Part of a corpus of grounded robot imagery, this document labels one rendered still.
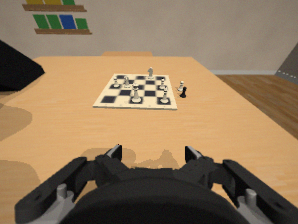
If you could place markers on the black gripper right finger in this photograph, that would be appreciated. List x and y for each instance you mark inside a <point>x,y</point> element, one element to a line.
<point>255,200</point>

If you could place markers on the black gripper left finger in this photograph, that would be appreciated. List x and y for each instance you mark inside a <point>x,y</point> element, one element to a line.
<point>54,198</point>

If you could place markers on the black and cream chessboard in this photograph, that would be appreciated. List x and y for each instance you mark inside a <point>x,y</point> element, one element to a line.
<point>148,91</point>

